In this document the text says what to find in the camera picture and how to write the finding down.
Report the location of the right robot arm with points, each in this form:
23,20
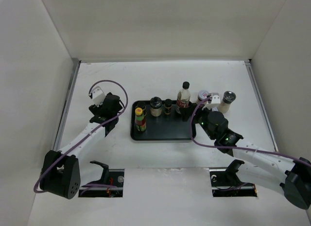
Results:
281,173

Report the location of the black-capped pepper jar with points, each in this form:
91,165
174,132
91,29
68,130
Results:
167,106

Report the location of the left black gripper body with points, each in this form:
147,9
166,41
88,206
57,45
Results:
96,110

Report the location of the white-lidded spice jar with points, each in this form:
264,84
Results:
202,95

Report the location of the wide black-capped seasoning jar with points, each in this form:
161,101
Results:
155,106

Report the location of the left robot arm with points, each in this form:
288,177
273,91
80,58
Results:
61,172

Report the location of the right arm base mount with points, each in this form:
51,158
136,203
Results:
225,182

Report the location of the aluminium table edge rail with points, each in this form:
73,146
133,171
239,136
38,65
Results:
66,106

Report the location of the small black-capped spice jar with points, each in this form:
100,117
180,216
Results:
142,105

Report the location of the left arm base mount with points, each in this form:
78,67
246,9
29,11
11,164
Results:
98,180

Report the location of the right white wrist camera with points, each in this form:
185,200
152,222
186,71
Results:
213,101

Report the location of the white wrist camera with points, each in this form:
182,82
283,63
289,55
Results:
213,101
97,95

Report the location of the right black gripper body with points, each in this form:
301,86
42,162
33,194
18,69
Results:
202,120

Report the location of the clear salt grinder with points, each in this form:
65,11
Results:
228,98

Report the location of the red chili sauce bottle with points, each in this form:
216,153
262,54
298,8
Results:
140,120

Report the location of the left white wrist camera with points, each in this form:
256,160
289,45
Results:
97,95

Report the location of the tall clear vinegar bottle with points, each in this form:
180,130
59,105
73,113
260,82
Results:
183,97

